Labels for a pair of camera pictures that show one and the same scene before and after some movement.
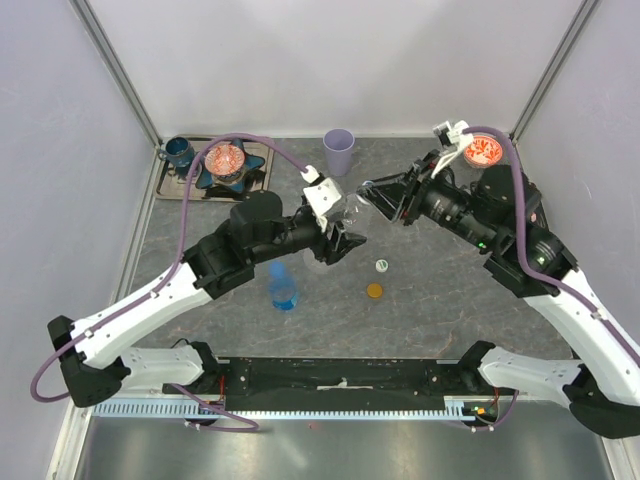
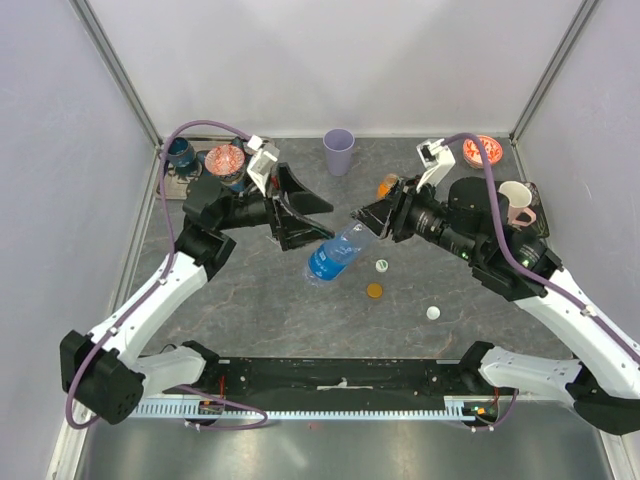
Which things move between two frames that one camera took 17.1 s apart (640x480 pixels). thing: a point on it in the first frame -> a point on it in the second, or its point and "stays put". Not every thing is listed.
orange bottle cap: [374, 290] stays put
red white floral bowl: [482, 151] stays put
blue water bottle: [282, 287] -> [329, 260]
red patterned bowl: [224, 161] stays put
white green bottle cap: [381, 265] stays put
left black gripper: [326, 251] -> [288, 228]
